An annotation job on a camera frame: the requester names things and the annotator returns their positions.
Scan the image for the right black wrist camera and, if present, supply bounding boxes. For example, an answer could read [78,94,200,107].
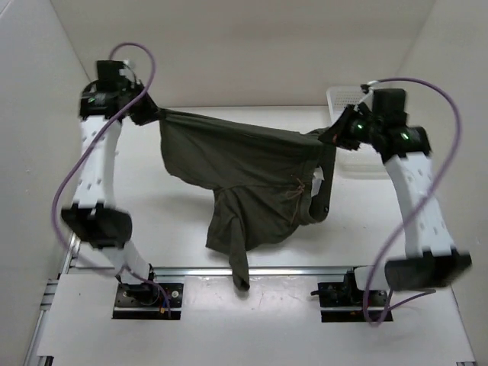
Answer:
[372,88,407,126]

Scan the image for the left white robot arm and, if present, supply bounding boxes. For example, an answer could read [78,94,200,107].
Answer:
[51,79,160,305]

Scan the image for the white perforated plastic basket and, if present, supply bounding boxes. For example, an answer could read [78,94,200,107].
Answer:
[326,86,388,179]

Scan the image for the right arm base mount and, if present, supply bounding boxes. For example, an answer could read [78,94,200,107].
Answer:
[310,282,388,323]

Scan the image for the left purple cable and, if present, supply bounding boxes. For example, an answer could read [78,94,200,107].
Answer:
[51,43,172,319]

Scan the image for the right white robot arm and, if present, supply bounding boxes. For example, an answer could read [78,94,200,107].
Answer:
[319,104,472,305]

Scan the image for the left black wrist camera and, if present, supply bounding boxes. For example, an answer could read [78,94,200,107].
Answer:
[96,60,129,92]

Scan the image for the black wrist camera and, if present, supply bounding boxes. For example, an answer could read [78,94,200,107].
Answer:
[96,60,129,92]
[372,88,407,126]

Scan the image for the olive green shorts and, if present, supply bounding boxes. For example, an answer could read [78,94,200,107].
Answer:
[159,109,336,291]

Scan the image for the purple cable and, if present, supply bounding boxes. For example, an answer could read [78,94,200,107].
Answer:
[360,78,463,327]
[51,43,172,319]

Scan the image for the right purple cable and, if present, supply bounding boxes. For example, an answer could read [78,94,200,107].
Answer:
[360,78,463,327]

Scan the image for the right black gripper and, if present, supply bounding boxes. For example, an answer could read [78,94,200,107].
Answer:
[320,104,381,151]

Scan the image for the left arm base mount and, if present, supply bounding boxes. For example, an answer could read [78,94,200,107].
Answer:
[112,280,184,321]

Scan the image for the aluminium frame rail left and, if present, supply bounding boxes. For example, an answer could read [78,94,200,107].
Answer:
[24,234,80,366]

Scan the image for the aluminium front rail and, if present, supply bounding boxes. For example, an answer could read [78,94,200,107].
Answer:
[154,267,352,277]

